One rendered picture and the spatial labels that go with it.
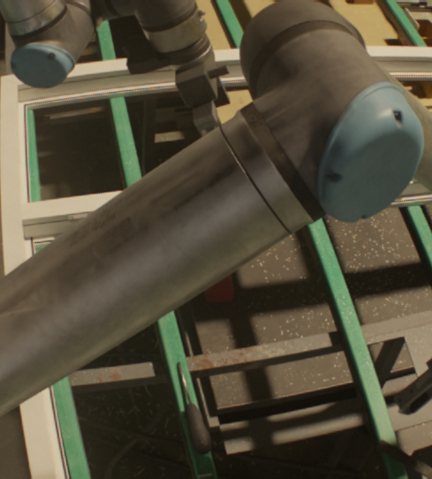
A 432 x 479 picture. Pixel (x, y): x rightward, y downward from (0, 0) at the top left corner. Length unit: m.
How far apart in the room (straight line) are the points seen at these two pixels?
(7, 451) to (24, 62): 1.19
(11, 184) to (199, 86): 0.61
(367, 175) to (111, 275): 0.22
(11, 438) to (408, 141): 1.59
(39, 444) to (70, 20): 0.69
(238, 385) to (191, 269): 1.17
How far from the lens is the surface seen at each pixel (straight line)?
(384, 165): 0.72
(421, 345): 1.71
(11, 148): 1.85
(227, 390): 1.89
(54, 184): 3.04
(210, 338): 1.96
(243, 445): 1.86
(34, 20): 1.15
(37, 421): 1.46
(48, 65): 1.17
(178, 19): 1.25
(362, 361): 1.64
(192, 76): 1.28
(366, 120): 0.69
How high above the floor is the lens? 2.23
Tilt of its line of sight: 51 degrees down
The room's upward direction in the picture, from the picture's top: 5 degrees clockwise
